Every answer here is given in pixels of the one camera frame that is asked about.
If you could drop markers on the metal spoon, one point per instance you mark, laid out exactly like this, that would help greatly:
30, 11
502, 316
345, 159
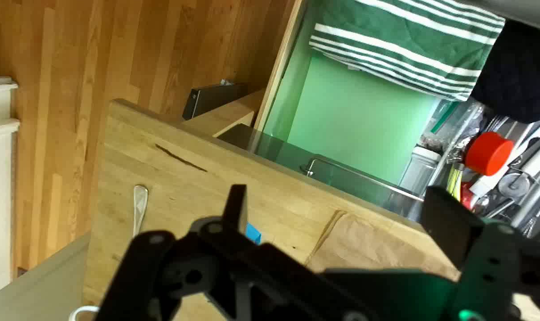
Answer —
140, 205

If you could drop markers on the small blue plastic item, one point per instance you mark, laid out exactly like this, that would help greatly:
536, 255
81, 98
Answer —
254, 232

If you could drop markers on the clear utensil organizer tray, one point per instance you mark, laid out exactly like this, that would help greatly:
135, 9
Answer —
507, 189

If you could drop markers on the green white striped towel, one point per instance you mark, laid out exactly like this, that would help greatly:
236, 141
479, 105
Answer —
400, 55

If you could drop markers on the white ceramic mug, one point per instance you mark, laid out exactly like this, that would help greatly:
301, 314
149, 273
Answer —
85, 307

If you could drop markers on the dark navy cloth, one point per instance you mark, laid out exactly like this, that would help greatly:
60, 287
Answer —
520, 71

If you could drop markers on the red utensil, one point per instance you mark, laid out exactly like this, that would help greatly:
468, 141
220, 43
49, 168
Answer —
488, 152

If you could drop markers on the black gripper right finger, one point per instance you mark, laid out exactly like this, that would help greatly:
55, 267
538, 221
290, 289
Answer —
454, 223

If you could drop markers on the open kitchen drawer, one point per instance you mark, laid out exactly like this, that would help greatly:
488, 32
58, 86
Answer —
342, 178

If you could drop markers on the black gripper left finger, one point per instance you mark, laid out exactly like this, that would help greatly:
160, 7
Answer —
235, 207

